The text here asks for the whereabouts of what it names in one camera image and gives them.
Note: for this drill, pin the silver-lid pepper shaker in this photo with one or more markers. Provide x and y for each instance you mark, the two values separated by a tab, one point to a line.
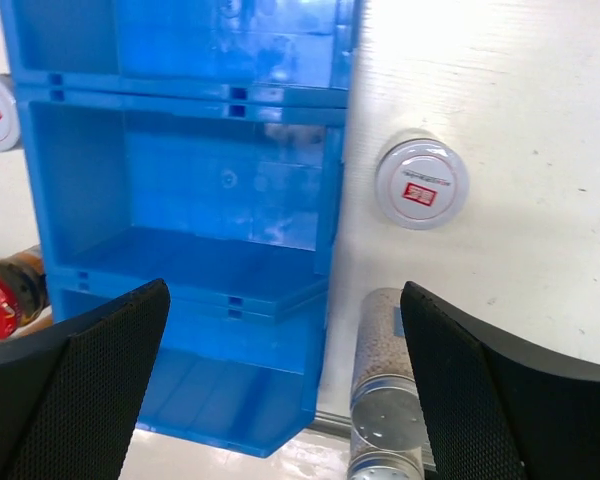
386	465
385	408

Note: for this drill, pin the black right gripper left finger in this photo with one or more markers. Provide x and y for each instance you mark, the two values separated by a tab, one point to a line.
70	394

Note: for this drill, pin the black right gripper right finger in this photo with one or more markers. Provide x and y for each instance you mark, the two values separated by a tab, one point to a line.
497	406

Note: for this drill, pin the blue three-compartment plastic bin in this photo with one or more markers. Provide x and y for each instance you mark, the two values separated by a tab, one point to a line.
200	142

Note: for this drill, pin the red-lid sauce jar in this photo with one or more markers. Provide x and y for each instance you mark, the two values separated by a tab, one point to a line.
23	290

